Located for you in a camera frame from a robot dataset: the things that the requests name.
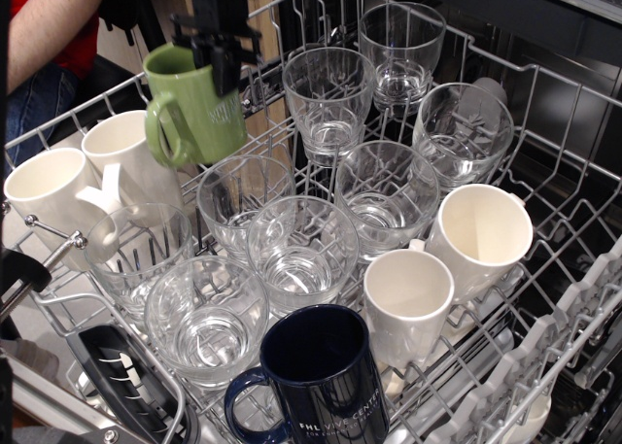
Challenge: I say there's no clear glass centre left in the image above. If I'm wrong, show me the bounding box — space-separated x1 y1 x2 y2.
197 154 295 262

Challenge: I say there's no clear glass left patterned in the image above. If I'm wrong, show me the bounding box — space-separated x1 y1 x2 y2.
86 203 193 331

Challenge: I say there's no white mug far left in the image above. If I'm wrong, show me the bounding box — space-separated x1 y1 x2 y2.
4 148 123 250

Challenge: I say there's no clear glass back right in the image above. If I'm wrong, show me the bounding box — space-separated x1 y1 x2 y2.
412 78 514 194

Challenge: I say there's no black plastic rack handle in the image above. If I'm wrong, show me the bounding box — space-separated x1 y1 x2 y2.
66 324 178 443

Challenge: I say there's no grey plastic tine row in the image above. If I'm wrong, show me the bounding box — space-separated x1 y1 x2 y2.
426 242 621 443

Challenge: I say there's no black clamp with metal screw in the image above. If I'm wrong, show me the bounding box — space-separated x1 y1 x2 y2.
1 215 87 340

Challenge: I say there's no white mug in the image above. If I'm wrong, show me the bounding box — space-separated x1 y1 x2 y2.
4 148 123 250
363 249 455 369
408 184 534 304
81 110 186 222

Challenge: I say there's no blue jeans leg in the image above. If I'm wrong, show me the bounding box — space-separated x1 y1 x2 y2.
4 64 79 173

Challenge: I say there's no white mug front centre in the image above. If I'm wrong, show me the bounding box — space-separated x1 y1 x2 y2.
363 249 455 369

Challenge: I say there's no green ceramic mug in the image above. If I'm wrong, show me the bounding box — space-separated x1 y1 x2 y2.
143 44 248 167

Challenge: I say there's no clear glass front left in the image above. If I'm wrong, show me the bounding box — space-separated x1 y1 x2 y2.
145 256 269 390

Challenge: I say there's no clear glass back top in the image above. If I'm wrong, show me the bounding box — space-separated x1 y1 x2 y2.
359 2 446 119

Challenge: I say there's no dark blue printed mug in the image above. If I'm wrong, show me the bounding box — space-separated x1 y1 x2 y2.
225 304 390 443

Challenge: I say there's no person forearm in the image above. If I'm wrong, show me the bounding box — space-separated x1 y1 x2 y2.
6 0 101 93

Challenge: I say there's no grey wire dishwasher rack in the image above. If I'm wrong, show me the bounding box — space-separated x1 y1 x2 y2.
8 0 621 443

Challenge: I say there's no red shirt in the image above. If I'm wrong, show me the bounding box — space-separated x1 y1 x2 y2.
10 0 99 78

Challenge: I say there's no clear glass centre right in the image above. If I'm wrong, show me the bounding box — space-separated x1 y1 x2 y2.
334 140 440 262

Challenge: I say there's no clear glass centre front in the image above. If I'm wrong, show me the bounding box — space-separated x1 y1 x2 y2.
247 195 360 317

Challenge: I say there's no clear glass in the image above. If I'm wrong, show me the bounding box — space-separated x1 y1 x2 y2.
247 195 360 317
283 47 374 168
334 140 440 262
197 154 295 262
359 2 446 119
145 256 269 390
412 78 514 194

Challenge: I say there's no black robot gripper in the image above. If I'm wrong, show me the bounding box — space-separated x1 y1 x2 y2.
171 0 261 97

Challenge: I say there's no white mug back left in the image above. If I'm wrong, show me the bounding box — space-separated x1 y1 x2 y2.
81 110 186 222

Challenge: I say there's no clear glass back centre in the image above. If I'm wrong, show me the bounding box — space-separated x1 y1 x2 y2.
283 47 374 168

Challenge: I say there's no white mug right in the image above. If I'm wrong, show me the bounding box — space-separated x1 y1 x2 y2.
408 184 534 304

